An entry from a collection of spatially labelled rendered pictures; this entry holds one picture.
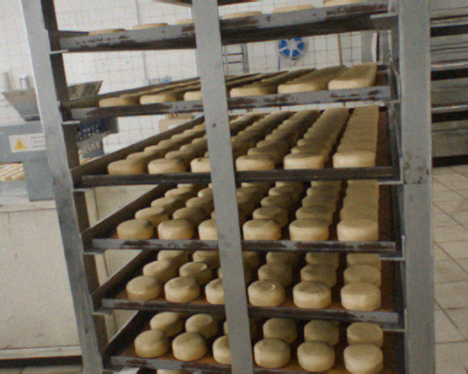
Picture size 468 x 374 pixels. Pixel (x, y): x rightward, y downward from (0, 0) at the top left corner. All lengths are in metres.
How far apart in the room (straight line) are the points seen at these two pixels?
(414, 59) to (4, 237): 2.19
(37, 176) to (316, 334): 1.78
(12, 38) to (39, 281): 4.83
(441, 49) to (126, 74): 3.64
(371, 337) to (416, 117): 0.34
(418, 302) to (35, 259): 2.06
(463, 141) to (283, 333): 5.32
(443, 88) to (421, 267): 5.22
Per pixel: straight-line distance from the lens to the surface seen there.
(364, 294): 0.69
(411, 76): 0.58
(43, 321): 2.63
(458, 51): 5.89
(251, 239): 0.67
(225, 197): 0.64
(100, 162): 0.78
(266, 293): 0.70
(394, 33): 1.19
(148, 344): 0.81
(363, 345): 0.76
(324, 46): 6.53
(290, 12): 0.60
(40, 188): 2.38
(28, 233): 2.48
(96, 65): 6.69
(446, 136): 5.93
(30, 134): 2.35
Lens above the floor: 1.37
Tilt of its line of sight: 12 degrees down
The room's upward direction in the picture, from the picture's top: 6 degrees counter-clockwise
